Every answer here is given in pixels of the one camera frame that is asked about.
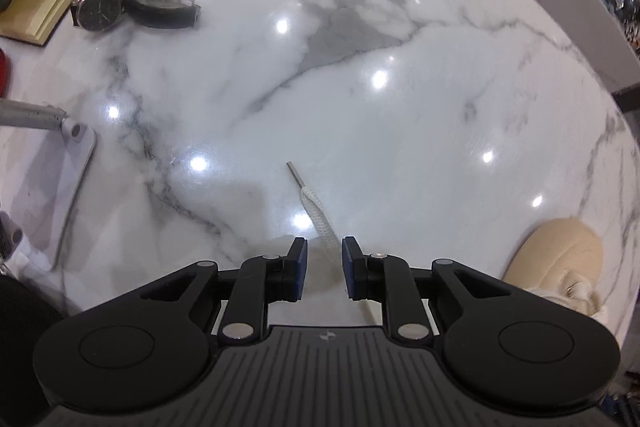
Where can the beige canvas shoe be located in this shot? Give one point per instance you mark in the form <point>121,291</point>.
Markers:
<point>555,252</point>

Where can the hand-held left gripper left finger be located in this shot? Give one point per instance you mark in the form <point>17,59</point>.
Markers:
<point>300,269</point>

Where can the toy model set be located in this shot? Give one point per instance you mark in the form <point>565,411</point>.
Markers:
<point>627,17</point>

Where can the silver tablet stand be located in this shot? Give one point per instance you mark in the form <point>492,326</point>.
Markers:
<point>60,187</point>

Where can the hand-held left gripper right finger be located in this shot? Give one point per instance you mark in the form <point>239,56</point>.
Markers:
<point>350,272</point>

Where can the white shoelace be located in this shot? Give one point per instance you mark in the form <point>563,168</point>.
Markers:
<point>315,212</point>

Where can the black dial wristwatch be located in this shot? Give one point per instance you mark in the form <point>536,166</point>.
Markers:
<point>97,9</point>

